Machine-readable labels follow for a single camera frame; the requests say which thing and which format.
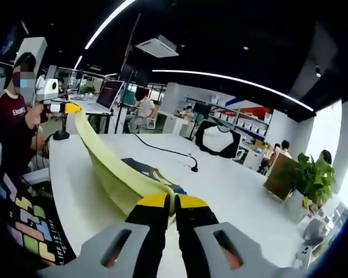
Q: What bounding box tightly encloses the white ceiling air conditioner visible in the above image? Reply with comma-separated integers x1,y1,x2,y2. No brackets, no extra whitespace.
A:
135,34,180,58

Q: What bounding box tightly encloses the linear ceiling light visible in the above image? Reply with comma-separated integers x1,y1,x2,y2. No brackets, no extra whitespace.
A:
152,68,315,112
84,0,137,50

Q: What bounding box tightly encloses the shelf of white storage bins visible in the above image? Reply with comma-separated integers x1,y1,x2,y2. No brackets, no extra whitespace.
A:
185,92,272,137

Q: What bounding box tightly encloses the black desk stand base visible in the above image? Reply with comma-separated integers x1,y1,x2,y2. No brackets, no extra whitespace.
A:
52,114,71,141

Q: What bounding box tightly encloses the potted green plant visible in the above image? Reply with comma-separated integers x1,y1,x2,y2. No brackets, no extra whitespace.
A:
288,152,337,222

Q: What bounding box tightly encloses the brown cardboard box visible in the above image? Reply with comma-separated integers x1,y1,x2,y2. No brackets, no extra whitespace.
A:
263,152,301,202

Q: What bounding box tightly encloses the black white raglan shirt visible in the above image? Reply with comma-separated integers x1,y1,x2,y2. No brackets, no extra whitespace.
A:
195,120,242,159

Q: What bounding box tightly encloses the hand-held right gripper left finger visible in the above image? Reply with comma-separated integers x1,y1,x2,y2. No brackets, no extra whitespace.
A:
35,192,175,278

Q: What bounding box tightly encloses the white laptop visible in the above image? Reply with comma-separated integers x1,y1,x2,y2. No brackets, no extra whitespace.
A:
82,80,125,114

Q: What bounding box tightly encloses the person's maroon sweater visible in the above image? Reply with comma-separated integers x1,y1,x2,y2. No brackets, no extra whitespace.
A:
0,89,28,177

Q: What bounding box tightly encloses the person's left hand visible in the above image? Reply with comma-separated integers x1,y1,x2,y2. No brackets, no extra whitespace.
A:
25,103,48,130

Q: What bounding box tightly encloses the yellow blue grey garment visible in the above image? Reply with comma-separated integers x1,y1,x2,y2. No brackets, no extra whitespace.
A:
74,109,189,221

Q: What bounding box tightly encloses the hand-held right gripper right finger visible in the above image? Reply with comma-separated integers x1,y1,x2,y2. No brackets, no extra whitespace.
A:
173,193,306,278

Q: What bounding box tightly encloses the black power cable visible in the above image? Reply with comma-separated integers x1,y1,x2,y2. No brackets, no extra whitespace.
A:
132,132,199,173

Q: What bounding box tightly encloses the dark grey cloth template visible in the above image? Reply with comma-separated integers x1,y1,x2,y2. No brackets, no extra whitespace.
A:
120,157,151,174

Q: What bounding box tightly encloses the black block print mat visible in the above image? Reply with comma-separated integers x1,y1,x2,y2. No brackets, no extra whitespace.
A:
0,173,78,266

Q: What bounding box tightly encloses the white drawer cabinet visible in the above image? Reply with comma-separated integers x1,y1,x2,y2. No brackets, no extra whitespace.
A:
158,111,190,137

